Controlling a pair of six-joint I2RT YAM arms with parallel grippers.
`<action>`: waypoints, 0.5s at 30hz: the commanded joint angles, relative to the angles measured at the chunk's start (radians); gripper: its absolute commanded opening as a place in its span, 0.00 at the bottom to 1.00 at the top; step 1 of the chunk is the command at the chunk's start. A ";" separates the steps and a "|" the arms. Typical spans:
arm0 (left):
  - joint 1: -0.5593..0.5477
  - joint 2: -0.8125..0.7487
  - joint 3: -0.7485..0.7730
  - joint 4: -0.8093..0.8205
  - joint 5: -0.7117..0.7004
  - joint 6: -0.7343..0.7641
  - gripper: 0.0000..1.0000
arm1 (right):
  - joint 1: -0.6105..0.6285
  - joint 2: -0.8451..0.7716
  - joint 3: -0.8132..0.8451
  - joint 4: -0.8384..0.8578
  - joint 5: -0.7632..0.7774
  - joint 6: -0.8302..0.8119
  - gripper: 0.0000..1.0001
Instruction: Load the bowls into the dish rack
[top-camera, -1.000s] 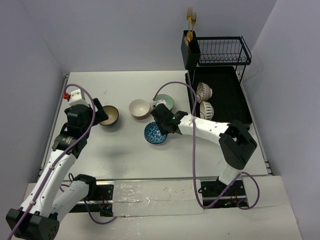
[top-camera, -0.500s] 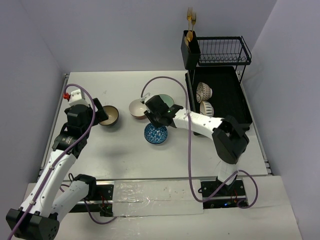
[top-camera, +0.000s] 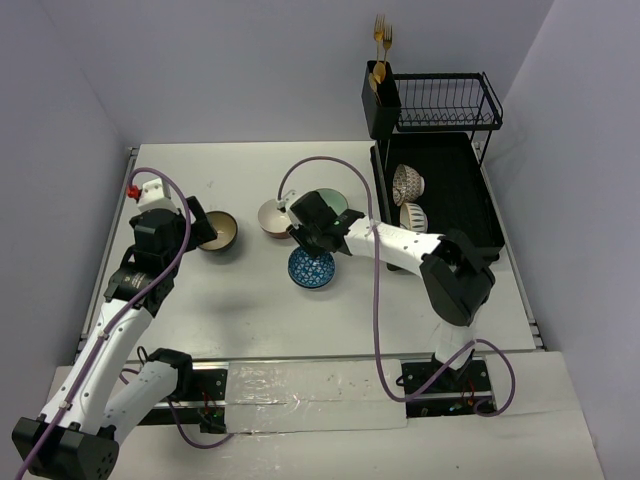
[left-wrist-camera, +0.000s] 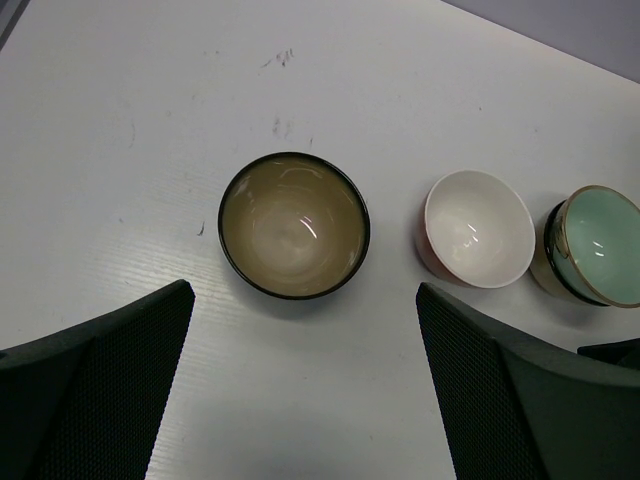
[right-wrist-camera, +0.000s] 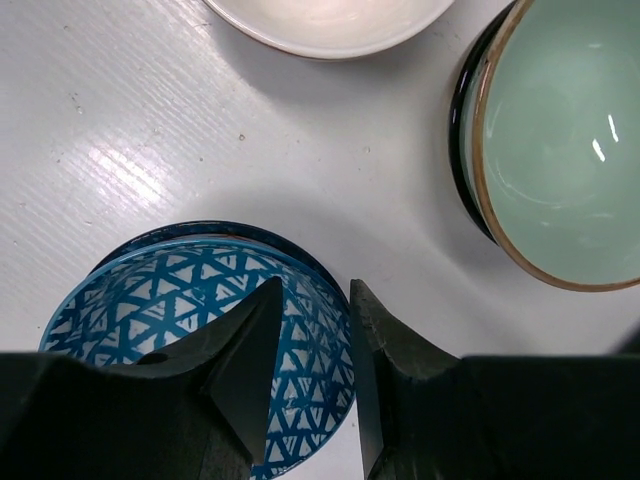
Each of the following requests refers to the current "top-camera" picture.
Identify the blue geometric pattern bowl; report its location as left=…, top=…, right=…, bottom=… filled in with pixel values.
left=287, top=247, right=336, bottom=290

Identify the white striped bowl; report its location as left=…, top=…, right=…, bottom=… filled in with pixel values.
left=399, top=202, right=428, bottom=233

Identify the brown lattice pattern bowl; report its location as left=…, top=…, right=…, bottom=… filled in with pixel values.
left=392, top=164, right=425, bottom=206

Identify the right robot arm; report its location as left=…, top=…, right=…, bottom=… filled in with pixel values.
left=277, top=191, right=495, bottom=391

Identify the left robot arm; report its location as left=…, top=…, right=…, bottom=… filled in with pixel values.
left=12, top=195, right=217, bottom=479

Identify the black dish rack tray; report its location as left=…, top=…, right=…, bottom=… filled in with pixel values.
left=370, top=132, right=505, bottom=262

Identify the brown beige bowl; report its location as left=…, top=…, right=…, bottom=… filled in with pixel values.
left=198, top=211, right=239, bottom=254

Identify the mint green bowl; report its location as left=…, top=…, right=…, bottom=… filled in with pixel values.
left=317, top=188, right=349, bottom=215

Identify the white red bowl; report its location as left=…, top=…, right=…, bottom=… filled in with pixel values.
left=257, top=199, right=291, bottom=239

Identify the black cutlery holder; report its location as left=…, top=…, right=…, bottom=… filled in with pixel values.
left=361, top=60, right=402, bottom=140

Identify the white taped sheet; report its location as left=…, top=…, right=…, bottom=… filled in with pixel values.
left=225, top=360, right=407, bottom=433

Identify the gold spoon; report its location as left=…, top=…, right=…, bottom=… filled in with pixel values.
left=368, top=61, right=386, bottom=106

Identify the gold fork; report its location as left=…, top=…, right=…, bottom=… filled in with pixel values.
left=382, top=24, right=393, bottom=63
left=373, top=14, right=385, bottom=60

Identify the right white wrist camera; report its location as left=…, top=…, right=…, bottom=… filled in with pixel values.
left=276, top=190, right=298, bottom=213

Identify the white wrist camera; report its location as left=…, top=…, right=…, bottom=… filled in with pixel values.
left=276, top=190, right=298, bottom=213
left=126, top=178, right=177, bottom=213

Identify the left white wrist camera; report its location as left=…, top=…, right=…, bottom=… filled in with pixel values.
left=126, top=178, right=177, bottom=213

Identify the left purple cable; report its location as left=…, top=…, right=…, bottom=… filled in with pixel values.
left=17, top=167, right=192, bottom=479

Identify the purple cable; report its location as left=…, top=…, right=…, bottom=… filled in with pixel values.
left=277, top=156, right=517, bottom=417
left=17, top=167, right=192, bottom=479

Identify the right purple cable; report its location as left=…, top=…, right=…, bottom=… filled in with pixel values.
left=277, top=156, right=517, bottom=417

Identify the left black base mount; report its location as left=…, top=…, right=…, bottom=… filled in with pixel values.
left=144, top=362, right=231, bottom=434

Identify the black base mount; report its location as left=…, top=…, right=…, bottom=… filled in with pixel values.
left=396, top=357, right=496, bottom=418
left=144, top=362, right=231, bottom=434

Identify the black wire upper rack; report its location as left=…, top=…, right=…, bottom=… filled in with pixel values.
left=392, top=72, right=503, bottom=134

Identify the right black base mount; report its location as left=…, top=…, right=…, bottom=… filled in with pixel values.
left=396, top=357, right=496, bottom=418

